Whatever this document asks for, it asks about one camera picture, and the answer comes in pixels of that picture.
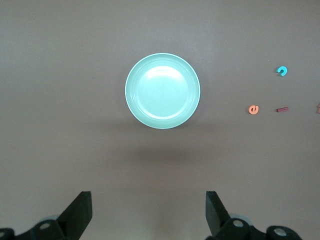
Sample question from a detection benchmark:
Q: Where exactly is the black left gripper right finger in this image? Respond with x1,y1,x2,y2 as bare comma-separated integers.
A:
206,191,305,240

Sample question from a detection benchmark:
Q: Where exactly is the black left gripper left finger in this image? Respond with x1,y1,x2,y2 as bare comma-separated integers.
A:
0,191,93,240

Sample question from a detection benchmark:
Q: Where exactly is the green plate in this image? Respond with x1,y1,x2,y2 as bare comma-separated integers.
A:
124,52,202,130

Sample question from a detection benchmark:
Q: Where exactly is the brown table cover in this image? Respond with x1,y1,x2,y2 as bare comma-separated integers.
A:
0,0,320,240

